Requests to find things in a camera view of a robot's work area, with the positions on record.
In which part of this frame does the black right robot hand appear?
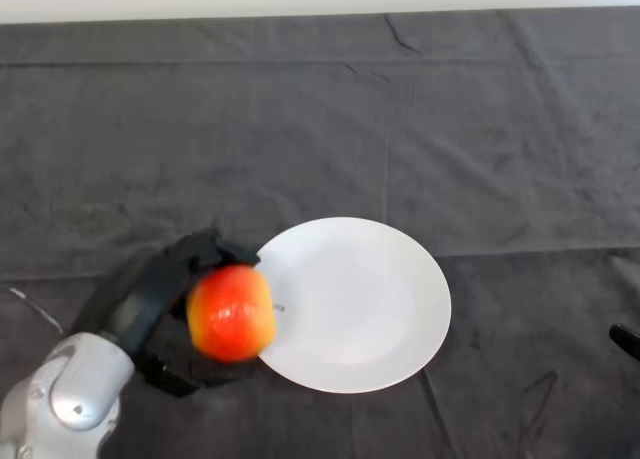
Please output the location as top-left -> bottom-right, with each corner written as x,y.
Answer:
608,323 -> 640,365

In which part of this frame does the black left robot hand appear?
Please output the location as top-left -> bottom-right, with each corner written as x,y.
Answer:
106,229 -> 262,398

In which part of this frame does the red yellow apple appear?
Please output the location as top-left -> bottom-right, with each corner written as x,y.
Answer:
185,264 -> 287,364

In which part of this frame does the white round plate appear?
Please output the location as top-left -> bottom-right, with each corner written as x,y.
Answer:
253,216 -> 453,395

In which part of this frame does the black table cloth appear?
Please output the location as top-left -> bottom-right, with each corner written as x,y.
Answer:
0,8 -> 640,459

